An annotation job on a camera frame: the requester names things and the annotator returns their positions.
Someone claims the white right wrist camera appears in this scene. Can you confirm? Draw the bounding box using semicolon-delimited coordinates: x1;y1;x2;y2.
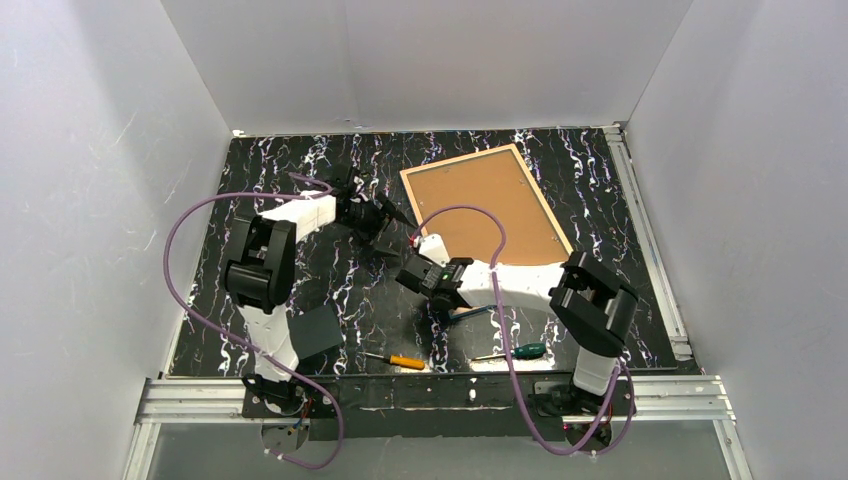
412;234;451;266

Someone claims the yellow handled screwdriver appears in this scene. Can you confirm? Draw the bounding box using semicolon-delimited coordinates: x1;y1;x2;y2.
364;352;427;371

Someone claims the black right arm base motor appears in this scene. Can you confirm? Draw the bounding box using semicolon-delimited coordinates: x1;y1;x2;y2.
527;380;633;422

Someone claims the black square pad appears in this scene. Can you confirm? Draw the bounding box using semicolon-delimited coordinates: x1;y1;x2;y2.
288;305;344;360

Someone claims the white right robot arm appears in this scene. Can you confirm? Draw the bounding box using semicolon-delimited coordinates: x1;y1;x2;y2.
396;252;639;396

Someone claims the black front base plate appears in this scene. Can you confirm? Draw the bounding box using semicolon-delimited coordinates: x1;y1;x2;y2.
241;371;571;441

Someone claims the aluminium front rail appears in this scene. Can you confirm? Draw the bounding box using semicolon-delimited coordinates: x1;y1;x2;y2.
124;375;751;479

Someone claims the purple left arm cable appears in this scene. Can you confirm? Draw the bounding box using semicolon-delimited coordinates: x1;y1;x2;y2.
162;172;347;473

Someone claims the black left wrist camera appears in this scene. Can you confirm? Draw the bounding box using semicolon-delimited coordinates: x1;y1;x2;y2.
326;164;369;203

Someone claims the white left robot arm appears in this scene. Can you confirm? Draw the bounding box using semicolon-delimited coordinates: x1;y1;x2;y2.
221;190;417;389

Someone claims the aluminium right side rail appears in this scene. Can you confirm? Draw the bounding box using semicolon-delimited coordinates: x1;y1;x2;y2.
601;123;694;361

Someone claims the aluminium rail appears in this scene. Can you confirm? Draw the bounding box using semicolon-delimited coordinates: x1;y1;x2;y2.
601;123;694;361
124;375;751;479

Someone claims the blue picture frame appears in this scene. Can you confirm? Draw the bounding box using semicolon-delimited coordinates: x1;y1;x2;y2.
399;142;575;326

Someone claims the green handled screwdriver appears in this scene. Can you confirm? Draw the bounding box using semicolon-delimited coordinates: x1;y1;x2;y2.
471;343;547;362

